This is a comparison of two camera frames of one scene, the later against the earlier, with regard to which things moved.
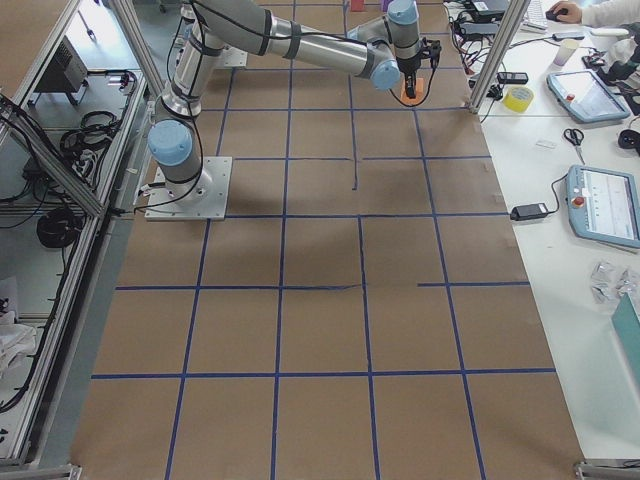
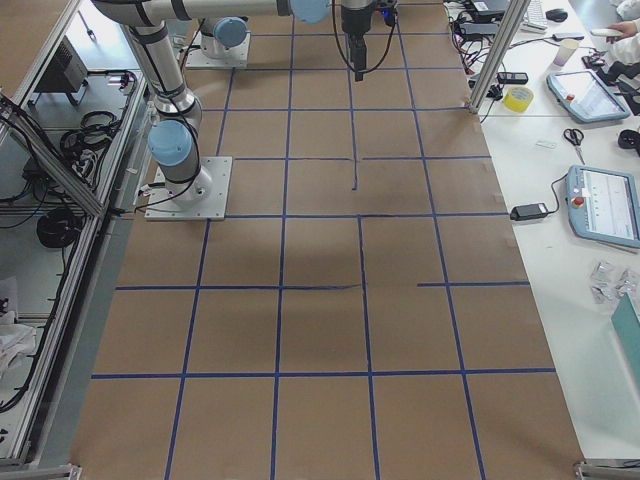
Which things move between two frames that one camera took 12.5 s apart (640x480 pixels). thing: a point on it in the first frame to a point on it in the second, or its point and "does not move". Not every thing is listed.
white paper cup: (566, 52) does not move
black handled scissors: (575, 136) does not move
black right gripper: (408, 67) to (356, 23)
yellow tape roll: (518, 99) does not move
